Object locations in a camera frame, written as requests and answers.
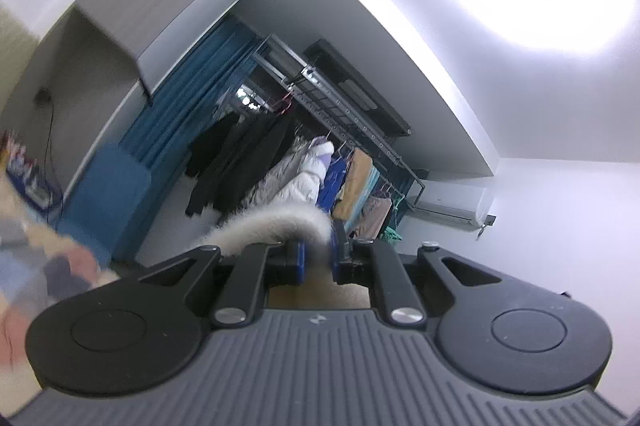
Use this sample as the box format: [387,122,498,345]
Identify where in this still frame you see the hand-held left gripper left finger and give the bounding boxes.
[135,239,308,327]

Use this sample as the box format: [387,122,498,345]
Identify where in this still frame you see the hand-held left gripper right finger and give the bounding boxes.
[329,220,503,328]

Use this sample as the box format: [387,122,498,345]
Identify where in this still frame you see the white fluffy sweater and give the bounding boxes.
[187,202,368,309]

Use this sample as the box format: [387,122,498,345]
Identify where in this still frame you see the metal clothes rack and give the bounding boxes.
[252,33,426,212]

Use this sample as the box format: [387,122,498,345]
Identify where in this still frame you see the pale pink hanging garment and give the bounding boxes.
[357,193,393,239]

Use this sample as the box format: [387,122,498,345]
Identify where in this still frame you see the teal green hanging garment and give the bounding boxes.
[380,196,408,249]

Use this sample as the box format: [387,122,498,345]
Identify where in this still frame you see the royal blue hanging garment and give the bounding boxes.
[317,156,348,214]

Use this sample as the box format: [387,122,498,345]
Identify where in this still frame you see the tan hanging garment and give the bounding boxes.
[332,148,373,222]

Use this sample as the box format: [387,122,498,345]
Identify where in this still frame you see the light blue hanging garment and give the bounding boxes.
[352,166,381,232]

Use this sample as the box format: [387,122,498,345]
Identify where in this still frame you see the white puffer jacket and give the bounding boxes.
[272,138,336,212]

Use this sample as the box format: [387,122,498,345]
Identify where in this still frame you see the grey furry coat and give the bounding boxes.
[217,138,311,227]

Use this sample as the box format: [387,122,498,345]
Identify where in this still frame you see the black hanging coats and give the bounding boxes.
[185,103,296,217]

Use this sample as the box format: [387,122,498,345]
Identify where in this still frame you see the white air conditioner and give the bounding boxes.
[415,183,493,227]

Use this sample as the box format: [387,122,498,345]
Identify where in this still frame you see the black case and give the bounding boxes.
[302,38,413,137]

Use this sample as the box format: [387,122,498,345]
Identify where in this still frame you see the blue curtain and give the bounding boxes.
[120,18,266,167]

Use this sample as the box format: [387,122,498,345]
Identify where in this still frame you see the patchwork blanket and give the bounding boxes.
[0,176,121,407]

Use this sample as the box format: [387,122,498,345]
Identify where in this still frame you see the blurred colourful clutter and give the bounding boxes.
[0,131,56,212]

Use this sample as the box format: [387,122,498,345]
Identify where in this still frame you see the grey wooden overhead cabinet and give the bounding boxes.
[75,0,281,102]

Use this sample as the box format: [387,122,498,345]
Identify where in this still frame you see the black wall cable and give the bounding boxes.
[35,88,63,217]

